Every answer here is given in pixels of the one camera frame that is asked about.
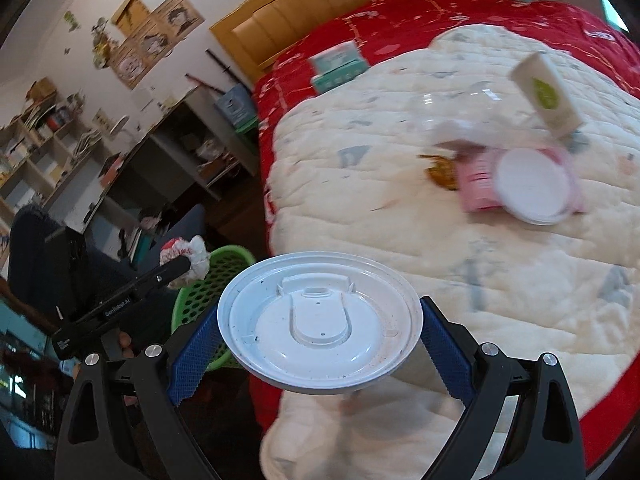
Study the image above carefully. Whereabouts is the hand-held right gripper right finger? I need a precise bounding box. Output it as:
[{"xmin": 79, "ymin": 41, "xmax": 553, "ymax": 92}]
[{"xmin": 419, "ymin": 296, "xmax": 587, "ymax": 480}]

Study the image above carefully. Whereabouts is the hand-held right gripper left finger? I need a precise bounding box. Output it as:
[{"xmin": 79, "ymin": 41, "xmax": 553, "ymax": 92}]
[{"xmin": 54, "ymin": 304, "xmax": 236, "ymax": 480}]

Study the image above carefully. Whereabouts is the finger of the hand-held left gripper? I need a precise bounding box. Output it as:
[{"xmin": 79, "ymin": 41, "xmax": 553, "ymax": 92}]
[{"xmin": 142, "ymin": 257, "xmax": 193, "ymax": 288}]

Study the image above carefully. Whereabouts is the white red wrapper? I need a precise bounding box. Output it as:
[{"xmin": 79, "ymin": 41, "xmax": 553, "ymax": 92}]
[{"xmin": 159, "ymin": 235, "xmax": 211, "ymax": 291}]

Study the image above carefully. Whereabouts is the green plastic mesh basket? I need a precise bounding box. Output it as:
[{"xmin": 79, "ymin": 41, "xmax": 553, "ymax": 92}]
[{"xmin": 171, "ymin": 245, "xmax": 256, "ymax": 373}]

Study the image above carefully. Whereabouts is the white plastic cup lid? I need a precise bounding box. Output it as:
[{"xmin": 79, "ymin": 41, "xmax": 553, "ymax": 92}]
[{"xmin": 216, "ymin": 253, "xmax": 425, "ymax": 394}]

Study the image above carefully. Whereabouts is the pink snack packet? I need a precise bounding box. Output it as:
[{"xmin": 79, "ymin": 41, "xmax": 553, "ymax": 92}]
[{"xmin": 456, "ymin": 147, "xmax": 586, "ymax": 213}]

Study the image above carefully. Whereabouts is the clear plastic dome cup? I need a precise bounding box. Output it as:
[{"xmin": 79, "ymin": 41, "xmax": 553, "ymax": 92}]
[{"xmin": 407, "ymin": 80, "xmax": 556, "ymax": 150}]

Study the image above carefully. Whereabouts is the person's left hand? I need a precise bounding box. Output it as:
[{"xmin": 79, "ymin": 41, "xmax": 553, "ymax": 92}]
[{"xmin": 107, "ymin": 330, "xmax": 137, "ymax": 362}]

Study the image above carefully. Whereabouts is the dark blue chair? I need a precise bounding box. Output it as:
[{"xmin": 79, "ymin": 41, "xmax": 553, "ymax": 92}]
[{"xmin": 7, "ymin": 204, "xmax": 206, "ymax": 346}]

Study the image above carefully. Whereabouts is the white shelf desk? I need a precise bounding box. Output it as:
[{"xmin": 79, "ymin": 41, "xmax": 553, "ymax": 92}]
[{"xmin": 82, "ymin": 85, "xmax": 261, "ymax": 261}]

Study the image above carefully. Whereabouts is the green plastic stool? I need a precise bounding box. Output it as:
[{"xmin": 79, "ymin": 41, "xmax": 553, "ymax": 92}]
[{"xmin": 234, "ymin": 120, "xmax": 261, "ymax": 161}]

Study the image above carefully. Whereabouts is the white quilted blanket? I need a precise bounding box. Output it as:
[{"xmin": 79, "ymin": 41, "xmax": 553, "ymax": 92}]
[{"xmin": 260, "ymin": 25, "xmax": 640, "ymax": 480}]

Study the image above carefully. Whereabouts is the wooden bookshelf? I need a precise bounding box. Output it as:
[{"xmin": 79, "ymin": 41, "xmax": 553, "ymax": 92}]
[{"xmin": 0, "ymin": 77, "xmax": 131, "ymax": 233}]

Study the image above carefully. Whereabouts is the blue storage box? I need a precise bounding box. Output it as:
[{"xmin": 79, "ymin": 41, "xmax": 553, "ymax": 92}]
[{"xmin": 215, "ymin": 86, "xmax": 258, "ymax": 128}]

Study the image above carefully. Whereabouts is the brown food scrap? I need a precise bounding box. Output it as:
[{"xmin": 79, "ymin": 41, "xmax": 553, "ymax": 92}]
[{"xmin": 420, "ymin": 154, "xmax": 460, "ymax": 192}]

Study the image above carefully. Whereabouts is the white round container lid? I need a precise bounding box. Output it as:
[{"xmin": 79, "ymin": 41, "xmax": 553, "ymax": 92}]
[{"xmin": 492, "ymin": 147, "xmax": 578, "ymax": 226}]

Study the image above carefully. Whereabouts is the black toy sword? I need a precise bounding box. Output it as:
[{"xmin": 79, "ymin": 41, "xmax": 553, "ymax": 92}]
[{"xmin": 205, "ymin": 49, "xmax": 253, "ymax": 88}]

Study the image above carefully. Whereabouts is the teal tissue pack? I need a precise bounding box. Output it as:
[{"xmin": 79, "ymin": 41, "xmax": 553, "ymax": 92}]
[{"xmin": 308, "ymin": 42, "xmax": 371, "ymax": 95}]

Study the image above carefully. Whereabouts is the yellow wooden headboard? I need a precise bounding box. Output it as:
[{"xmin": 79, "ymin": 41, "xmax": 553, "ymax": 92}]
[{"xmin": 209, "ymin": 0, "xmax": 453, "ymax": 86}]

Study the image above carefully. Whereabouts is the red printed quilt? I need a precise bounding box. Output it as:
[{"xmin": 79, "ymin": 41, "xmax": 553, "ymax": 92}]
[{"xmin": 247, "ymin": 0, "xmax": 640, "ymax": 471}]

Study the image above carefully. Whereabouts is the window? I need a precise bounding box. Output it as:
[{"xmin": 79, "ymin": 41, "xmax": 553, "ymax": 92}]
[{"xmin": 597, "ymin": 0, "xmax": 629, "ymax": 31}]

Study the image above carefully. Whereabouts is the wall poster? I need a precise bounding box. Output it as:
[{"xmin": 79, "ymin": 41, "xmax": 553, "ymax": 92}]
[
  {"xmin": 111, "ymin": 0, "xmax": 151, "ymax": 36},
  {"xmin": 135, "ymin": 19, "xmax": 176, "ymax": 56},
  {"xmin": 111, "ymin": 40, "xmax": 163, "ymax": 90},
  {"xmin": 152, "ymin": 0, "xmax": 206, "ymax": 36}
]

